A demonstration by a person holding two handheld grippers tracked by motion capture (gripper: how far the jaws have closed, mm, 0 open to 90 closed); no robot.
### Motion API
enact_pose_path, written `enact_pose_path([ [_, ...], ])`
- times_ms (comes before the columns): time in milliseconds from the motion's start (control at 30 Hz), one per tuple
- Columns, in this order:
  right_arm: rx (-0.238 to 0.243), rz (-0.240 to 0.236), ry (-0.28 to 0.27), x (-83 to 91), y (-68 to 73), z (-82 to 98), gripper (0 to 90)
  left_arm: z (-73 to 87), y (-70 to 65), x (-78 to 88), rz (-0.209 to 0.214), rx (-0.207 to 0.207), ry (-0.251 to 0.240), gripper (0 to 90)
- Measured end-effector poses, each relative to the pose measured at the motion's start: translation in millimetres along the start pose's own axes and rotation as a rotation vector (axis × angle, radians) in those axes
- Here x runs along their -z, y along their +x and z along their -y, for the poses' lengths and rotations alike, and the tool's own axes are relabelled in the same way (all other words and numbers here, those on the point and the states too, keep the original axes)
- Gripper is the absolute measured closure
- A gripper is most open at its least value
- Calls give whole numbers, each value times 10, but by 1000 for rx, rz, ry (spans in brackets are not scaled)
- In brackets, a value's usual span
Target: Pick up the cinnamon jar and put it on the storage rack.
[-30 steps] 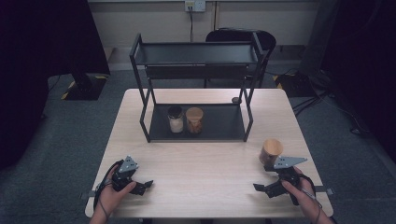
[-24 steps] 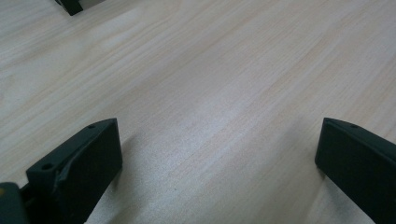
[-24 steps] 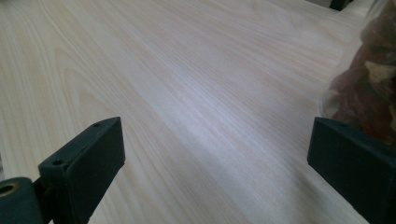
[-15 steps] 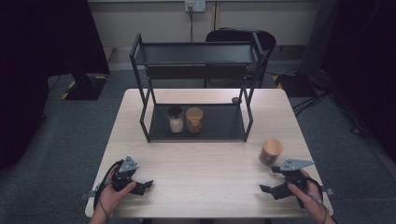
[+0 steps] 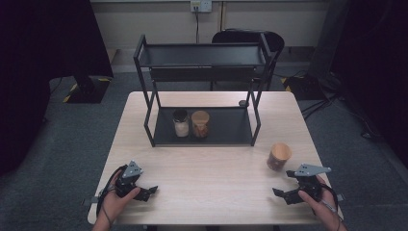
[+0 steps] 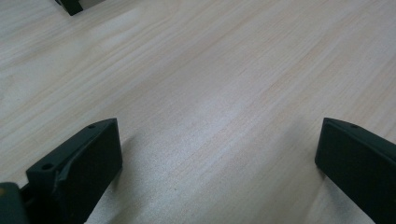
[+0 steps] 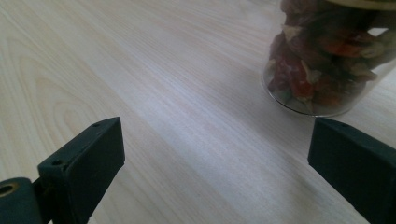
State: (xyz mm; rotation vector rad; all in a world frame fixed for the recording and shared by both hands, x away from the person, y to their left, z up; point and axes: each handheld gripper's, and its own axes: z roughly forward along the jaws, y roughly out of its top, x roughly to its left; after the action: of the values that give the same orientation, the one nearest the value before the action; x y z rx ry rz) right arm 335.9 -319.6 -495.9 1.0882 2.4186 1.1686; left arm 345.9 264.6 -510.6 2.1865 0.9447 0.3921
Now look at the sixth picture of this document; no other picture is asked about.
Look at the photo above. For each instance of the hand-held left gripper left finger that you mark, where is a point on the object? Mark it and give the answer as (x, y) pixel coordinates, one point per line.
(81, 168)

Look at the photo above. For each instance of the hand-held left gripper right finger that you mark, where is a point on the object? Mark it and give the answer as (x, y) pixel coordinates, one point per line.
(358, 161)

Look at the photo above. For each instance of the black metal two-tier rack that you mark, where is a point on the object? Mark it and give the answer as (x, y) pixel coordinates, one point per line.
(71, 5)

